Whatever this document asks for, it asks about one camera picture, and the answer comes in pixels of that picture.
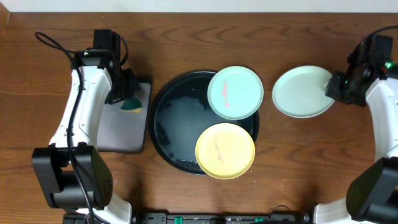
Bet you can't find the green yellow sponge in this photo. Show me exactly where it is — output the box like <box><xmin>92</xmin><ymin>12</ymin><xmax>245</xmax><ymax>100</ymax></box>
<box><xmin>121</xmin><ymin>97</ymin><xmax>142</xmax><ymax>113</ymax></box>

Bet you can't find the pale green plate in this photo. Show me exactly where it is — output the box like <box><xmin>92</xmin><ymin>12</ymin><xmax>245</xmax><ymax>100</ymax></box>
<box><xmin>272</xmin><ymin>65</ymin><xmax>335</xmax><ymax>118</ymax></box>

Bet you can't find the light blue plate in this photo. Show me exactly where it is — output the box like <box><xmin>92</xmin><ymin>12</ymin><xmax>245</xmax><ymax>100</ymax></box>
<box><xmin>207</xmin><ymin>66</ymin><xmax>264</xmax><ymax>120</ymax></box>

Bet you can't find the yellow plate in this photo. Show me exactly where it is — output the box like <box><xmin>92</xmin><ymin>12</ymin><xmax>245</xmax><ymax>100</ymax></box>
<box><xmin>195</xmin><ymin>123</ymin><xmax>256</xmax><ymax>180</ymax></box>

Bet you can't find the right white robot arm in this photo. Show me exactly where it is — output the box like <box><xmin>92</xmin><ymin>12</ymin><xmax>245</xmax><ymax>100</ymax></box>
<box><xmin>313</xmin><ymin>62</ymin><xmax>397</xmax><ymax>223</ymax></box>

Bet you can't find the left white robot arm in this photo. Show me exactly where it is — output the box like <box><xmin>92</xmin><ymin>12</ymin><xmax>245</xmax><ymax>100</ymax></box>
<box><xmin>32</xmin><ymin>49</ymin><xmax>134</xmax><ymax>223</ymax></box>

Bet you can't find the black rectangular tray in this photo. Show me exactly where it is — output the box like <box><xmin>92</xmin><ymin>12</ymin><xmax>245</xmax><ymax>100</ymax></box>
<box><xmin>97</xmin><ymin>77</ymin><xmax>152</xmax><ymax>154</ymax></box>

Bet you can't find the black round tray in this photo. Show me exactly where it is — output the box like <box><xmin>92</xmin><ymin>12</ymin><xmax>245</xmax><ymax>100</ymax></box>
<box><xmin>148</xmin><ymin>70</ymin><xmax>259</xmax><ymax>175</ymax></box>

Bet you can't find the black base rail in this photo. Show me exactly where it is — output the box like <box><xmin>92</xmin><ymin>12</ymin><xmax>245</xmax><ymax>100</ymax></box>
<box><xmin>132</xmin><ymin>205</ymin><xmax>313</xmax><ymax>224</ymax></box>

